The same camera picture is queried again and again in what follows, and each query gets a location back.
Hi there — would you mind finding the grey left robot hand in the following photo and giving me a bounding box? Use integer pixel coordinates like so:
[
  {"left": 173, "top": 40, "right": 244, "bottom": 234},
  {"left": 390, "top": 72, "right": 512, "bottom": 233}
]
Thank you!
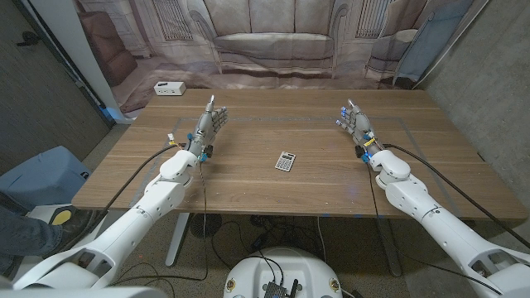
[{"left": 185, "top": 94, "right": 229, "bottom": 163}]

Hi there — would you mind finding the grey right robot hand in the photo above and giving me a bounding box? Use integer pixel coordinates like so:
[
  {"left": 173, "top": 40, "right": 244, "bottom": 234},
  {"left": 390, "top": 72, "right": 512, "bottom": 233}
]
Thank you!
[{"left": 335, "top": 98, "right": 385, "bottom": 164}]

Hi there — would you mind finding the small grey calculator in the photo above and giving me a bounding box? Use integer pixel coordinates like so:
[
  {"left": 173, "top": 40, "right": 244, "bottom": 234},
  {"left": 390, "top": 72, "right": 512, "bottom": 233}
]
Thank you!
[{"left": 274, "top": 151, "right": 297, "bottom": 173}]

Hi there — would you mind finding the white box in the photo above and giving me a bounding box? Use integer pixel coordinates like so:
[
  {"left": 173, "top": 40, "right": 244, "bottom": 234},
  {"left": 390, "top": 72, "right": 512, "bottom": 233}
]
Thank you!
[{"left": 153, "top": 80, "right": 187, "bottom": 97}]

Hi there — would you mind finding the black round vent disc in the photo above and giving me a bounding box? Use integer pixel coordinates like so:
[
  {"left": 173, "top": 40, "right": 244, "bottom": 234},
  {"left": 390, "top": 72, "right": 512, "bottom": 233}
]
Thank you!
[{"left": 190, "top": 213, "right": 224, "bottom": 239}]

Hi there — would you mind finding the printed sofa room backdrop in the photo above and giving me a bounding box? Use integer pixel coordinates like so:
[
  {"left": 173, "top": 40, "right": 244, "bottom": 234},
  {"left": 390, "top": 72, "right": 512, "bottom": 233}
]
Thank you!
[{"left": 74, "top": 0, "right": 489, "bottom": 115}]

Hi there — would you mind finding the white table leg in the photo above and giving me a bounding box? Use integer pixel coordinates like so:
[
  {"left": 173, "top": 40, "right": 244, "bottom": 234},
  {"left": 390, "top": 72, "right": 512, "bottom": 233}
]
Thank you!
[{"left": 165, "top": 212, "right": 191, "bottom": 267}]

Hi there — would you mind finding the grey table leg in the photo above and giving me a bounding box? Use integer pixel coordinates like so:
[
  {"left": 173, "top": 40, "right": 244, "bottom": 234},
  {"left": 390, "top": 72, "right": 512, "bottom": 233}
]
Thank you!
[{"left": 374, "top": 217, "right": 403, "bottom": 277}]

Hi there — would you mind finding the black shoe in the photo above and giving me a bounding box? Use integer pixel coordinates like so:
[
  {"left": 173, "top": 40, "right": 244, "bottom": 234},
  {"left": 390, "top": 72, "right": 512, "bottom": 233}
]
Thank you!
[{"left": 43, "top": 206, "right": 104, "bottom": 260}]

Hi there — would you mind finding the white round robot torso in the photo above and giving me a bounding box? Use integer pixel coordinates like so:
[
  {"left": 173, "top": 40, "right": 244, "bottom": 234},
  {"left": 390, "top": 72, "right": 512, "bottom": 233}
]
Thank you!
[{"left": 223, "top": 247, "right": 344, "bottom": 298}]

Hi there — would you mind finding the black and yellow foot pedal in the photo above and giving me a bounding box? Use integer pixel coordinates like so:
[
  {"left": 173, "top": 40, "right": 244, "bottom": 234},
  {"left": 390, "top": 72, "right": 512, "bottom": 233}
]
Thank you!
[{"left": 47, "top": 206, "right": 78, "bottom": 228}]

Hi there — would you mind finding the blue-grey plastic bin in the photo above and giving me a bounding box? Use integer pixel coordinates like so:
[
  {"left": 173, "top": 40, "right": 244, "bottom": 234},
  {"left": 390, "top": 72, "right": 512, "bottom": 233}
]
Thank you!
[{"left": 0, "top": 145, "right": 92, "bottom": 212}]

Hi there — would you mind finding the black antenna module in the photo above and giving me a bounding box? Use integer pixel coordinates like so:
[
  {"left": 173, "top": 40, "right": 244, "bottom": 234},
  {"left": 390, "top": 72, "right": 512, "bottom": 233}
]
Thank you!
[{"left": 263, "top": 279, "right": 300, "bottom": 298}]

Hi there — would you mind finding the white robot chest panel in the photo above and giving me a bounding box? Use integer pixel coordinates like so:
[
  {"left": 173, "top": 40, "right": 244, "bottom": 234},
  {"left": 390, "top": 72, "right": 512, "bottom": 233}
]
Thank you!
[{"left": 0, "top": 286, "right": 169, "bottom": 298}]

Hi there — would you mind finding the person's leg in jeans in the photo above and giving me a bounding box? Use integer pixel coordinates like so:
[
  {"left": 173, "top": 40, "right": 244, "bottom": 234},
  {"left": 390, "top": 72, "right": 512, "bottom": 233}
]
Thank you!
[{"left": 0, "top": 192, "right": 63, "bottom": 274}]

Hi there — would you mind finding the thin black right hand wire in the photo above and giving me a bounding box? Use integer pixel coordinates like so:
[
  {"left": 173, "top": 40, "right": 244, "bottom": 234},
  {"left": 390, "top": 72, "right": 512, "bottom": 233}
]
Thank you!
[{"left": 366, "top": 161, "right": 504, "bottom": 296}]

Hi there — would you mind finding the thin black hand wire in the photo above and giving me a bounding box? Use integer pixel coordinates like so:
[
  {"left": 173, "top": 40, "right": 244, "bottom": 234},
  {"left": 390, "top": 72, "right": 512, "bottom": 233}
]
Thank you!
[
  {"left": 109, "top": 161, "right": 210, "bottom": 287},
  {"left": 366, "top": 161, "right": 504, "bottom": 296}
]

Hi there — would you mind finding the thin black left hand wire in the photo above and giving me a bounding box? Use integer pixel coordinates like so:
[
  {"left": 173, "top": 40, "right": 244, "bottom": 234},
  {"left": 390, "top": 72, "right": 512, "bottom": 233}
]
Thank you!
[{"left": 109, "top": 161, "right": 210, "bottom": 287}]

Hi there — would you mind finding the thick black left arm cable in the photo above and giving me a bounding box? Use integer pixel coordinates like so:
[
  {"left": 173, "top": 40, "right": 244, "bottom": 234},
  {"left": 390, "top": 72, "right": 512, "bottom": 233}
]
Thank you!
[{"left": 99, "top": 142, "right": 187, "bottom": 216}]

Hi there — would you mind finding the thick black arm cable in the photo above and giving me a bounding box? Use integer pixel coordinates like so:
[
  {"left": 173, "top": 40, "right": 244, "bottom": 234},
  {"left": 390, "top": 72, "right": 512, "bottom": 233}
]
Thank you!
[
  {"left": 99, "top": 142, "right": 187, "bottom": 216},
  {"left": 381, "top": 142, "right": 530, "bottom": 250}
]

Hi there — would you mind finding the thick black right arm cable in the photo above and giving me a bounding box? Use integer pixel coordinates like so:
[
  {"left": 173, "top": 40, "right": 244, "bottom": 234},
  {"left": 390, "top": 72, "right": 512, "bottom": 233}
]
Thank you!
[{"left": 381, "top": 142, "right": 530, "bottom": 250}]

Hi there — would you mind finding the white floor cable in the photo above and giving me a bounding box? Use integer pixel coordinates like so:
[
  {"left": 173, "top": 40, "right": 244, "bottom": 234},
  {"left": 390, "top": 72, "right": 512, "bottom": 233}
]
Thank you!
[{"left": 316, "top": 215, "right": 328, "bottom": 264}]

